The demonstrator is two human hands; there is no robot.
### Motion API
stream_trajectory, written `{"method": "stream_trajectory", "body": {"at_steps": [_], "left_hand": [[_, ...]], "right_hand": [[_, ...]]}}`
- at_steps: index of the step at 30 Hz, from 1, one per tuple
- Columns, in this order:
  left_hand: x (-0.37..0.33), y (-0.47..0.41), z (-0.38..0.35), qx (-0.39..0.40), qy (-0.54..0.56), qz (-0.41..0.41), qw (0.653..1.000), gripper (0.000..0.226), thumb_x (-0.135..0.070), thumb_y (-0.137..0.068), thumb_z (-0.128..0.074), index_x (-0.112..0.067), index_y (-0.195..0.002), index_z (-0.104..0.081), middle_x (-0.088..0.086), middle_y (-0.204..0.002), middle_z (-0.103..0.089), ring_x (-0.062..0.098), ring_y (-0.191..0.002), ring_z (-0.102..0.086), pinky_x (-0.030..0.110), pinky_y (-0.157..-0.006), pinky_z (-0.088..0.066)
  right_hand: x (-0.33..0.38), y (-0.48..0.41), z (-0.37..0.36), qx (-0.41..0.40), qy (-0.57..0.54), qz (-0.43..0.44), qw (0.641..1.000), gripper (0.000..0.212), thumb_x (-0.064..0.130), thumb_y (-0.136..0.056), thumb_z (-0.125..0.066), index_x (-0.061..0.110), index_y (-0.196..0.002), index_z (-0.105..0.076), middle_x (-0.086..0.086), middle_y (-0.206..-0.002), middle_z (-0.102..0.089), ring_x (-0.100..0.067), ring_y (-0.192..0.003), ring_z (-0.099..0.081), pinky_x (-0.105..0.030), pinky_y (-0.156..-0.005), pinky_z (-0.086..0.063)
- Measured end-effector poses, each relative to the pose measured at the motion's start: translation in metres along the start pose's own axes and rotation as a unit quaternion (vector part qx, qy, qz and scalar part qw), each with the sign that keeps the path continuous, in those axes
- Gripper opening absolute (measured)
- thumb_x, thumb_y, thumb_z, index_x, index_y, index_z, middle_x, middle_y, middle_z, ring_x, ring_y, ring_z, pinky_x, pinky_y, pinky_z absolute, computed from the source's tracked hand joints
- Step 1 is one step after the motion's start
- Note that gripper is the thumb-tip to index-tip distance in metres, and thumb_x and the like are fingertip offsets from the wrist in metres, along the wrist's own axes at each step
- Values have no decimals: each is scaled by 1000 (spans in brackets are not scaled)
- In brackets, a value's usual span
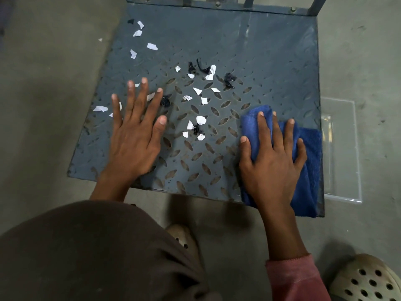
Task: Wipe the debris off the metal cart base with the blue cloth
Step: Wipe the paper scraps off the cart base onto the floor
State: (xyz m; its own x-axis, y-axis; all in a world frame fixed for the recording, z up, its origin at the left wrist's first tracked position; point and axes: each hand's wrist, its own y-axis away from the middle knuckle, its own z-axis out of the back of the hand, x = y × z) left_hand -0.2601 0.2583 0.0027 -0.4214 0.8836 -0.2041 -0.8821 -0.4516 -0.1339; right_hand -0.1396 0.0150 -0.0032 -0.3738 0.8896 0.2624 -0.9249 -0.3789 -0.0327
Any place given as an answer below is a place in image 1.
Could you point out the person's left little finger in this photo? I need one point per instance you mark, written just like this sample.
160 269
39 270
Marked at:
116 111

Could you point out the person's right little finger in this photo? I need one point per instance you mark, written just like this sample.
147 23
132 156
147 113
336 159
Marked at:
300 153

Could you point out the grey tread plate platform cart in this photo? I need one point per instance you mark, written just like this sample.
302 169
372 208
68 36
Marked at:
250 50

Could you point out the beige perforated clog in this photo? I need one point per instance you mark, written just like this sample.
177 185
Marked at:
184 239
366 278

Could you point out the person's right hand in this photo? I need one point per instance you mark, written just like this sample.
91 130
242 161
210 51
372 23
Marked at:
272 175

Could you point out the scatter of white paper scraps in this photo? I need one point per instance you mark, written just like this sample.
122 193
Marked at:
200 119

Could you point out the person's right forearm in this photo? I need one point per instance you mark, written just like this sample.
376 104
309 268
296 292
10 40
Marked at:
282 235

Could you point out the scatter of black plastic scraps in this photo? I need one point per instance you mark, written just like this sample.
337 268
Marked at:
229 80

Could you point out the person's right thumb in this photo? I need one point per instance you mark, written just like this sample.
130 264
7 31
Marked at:
246 153

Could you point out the clear plastic tray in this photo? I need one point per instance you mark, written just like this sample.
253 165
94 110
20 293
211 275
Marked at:
341 153

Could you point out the person's left forearm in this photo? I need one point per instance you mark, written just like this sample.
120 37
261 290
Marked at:
114 188

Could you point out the brown garment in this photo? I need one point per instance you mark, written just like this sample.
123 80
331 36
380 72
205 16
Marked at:
87 253

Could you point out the pink sleeve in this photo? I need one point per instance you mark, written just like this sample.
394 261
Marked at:
296 278

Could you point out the blue microfibre cloth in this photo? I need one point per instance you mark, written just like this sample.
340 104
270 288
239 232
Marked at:
310 175

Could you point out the person's right middle finger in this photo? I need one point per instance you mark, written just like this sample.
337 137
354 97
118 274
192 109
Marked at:
278 131

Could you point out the person's left thumb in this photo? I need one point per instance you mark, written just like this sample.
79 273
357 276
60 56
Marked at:
159 134

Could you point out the person's left hand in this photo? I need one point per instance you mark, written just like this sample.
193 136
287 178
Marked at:
134 147

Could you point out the person's left middle finger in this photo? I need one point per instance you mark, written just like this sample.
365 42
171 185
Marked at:
141 97

